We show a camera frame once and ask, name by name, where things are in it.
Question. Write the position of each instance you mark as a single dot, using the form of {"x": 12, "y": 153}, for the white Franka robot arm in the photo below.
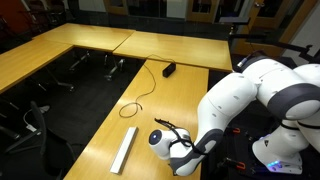
{"x": 233, "y": 96}

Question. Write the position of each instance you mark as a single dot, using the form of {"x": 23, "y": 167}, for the small black box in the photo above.
{"x": 169, "y": 69}

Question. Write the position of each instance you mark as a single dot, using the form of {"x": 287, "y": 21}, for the metal table leg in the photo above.
{"x": 80, "y": 61}
{"x": 114, "y": 68}
{"x": 61, "y": 83}

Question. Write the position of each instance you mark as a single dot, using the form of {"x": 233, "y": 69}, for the long white flat bar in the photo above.
{"x": 124, "y": 150}

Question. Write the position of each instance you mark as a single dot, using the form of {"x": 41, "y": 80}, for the wooden door with glass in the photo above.
{"x": 201, "y": 8}
{"x": 115, "y": 5}

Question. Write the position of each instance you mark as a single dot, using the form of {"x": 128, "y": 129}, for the black office chair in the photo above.
{"x": 43, "y": 140}

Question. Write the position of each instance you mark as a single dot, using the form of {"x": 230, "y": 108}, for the red armchair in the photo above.
{"x": 13, "y": 13}

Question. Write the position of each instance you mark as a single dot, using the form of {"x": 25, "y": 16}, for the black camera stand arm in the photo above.
{"x": 273, "y": 41}

